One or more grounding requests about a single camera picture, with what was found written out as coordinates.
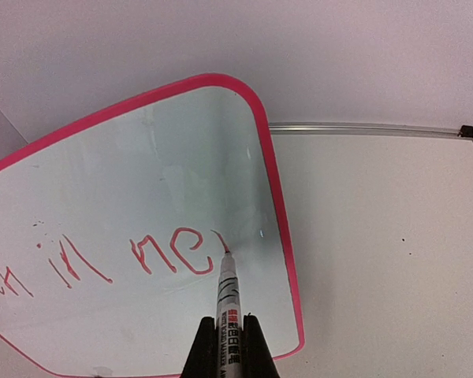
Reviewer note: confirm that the whiteboard marker pen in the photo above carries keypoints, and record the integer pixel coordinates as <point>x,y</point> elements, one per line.
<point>228,320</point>

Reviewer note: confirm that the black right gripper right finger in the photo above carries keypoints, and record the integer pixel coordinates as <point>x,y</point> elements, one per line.
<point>256,359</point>

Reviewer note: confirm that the pink framed whiteboard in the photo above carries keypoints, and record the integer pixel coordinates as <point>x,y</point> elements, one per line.
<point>113,228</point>

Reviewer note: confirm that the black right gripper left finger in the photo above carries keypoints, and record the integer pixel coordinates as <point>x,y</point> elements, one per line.
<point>202,358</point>

